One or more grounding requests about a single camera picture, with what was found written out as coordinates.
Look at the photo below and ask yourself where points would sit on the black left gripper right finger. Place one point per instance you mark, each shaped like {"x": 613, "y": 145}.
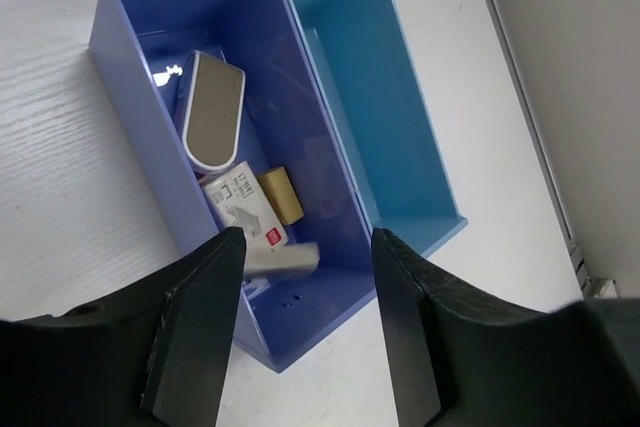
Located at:
{"x": 459, "y": 356}

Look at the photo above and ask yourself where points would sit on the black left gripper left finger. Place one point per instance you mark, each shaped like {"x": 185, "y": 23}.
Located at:
{"x": 154, "y": 353}

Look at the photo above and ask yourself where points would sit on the white eraser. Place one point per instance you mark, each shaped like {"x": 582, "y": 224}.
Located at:
{"x": 289, "y": 260}

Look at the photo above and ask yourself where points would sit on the white staples box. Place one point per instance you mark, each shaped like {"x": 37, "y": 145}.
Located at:
{"x": 239, "y": 201}

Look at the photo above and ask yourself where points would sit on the yellow eraser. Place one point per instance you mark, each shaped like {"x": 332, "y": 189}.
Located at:
{"x": 279, "y": 190}

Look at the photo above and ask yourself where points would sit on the pink eraser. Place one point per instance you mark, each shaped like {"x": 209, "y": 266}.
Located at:
{"x": 208, "y": 112}

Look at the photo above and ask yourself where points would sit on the purple blue storage bin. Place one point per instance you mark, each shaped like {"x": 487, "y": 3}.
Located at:
{"x": 142, "y": 50}

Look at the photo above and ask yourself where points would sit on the light blue storage bin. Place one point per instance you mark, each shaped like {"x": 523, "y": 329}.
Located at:
{"x": 365, "y": 73}

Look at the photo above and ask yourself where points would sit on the aluminium rail right edge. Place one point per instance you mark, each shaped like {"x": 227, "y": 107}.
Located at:
{"x": 591, "y": 286}

